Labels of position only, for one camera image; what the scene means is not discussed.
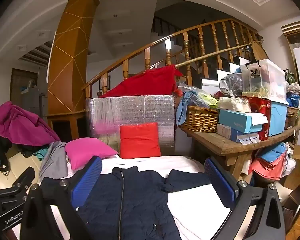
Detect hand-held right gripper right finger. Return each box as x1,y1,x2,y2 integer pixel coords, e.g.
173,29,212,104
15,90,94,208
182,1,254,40
204,156,287,240

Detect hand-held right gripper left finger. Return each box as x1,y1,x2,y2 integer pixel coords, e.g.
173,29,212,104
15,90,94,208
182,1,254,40
20,156,103,240

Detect navy zip jacket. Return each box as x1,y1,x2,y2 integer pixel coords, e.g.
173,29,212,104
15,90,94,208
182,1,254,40
41,166,212,240

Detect teal garment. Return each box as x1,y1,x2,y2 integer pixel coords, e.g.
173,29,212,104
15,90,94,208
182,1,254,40
31,147,52,162

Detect pink pillow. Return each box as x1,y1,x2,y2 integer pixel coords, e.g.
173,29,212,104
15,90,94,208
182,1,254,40
65,137,119,171

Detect white bed sheet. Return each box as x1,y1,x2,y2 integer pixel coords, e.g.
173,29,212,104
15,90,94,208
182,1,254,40
11,155,243,240

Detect grey garment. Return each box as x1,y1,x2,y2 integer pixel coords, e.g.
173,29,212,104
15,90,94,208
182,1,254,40
39,141,68,180

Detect wooden table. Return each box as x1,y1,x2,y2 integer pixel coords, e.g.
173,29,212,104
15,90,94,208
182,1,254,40
179,124,300,180

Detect magenta garment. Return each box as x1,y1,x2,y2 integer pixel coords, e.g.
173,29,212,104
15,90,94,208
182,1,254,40
0,101,62,148

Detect coral cloth bag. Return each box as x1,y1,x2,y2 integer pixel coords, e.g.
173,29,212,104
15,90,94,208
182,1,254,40
250,152,288,180

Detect blue folded cloth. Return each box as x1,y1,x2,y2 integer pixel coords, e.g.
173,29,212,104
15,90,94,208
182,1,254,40
259,142,287,163

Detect light blue shoe box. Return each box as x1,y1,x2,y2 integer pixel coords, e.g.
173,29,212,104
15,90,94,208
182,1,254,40
218,109,268,133

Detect wicker basket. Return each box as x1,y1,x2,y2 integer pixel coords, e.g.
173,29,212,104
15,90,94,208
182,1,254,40
184,105,219,133

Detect red pillow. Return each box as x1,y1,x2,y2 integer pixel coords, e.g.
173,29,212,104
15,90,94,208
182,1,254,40
119,122,162,160

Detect grey refrigerator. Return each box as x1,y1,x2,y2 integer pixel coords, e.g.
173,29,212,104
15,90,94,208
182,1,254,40
20,86,48,117

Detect white plastic bag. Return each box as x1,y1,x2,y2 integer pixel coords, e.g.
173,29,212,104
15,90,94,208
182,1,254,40
217,96,252,113

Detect yellow-green cloth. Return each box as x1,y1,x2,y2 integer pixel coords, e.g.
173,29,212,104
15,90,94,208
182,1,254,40
199,92,219,107

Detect silver foil wrapped box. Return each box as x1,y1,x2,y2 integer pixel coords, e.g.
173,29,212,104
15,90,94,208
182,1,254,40
85,94,177,157

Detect red gift box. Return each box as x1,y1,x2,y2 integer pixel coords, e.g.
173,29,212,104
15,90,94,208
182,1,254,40
241,96,272,141

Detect blue plastic bin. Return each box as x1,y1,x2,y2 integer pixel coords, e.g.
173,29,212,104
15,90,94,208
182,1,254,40
267,99,289,137

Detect dark wooden door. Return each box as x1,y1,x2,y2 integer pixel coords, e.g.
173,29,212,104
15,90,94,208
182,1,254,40
10,69,38,103

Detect dark plastic bag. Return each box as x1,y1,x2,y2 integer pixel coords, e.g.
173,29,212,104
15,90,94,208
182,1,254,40
219,73,244,97

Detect blue plastic bag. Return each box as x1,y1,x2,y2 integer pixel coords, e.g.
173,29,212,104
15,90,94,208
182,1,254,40
286,91,300,108

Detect clear plastic storage box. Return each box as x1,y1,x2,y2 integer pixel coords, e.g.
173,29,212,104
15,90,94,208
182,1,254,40
240,59,288,100

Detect red cloth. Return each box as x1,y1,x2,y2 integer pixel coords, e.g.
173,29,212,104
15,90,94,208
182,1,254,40
100,64,184,98

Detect wooden pillar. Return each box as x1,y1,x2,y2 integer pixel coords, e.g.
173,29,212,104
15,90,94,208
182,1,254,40
45,0,100,140

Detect green plant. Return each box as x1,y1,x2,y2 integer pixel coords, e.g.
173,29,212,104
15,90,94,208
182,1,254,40
284,68,297,84

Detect wooden stair railing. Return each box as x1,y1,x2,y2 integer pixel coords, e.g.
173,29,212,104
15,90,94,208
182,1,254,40
81,17,269,99

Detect gold framed cabinet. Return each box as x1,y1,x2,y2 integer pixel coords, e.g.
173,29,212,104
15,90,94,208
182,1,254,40
280,20,300,145

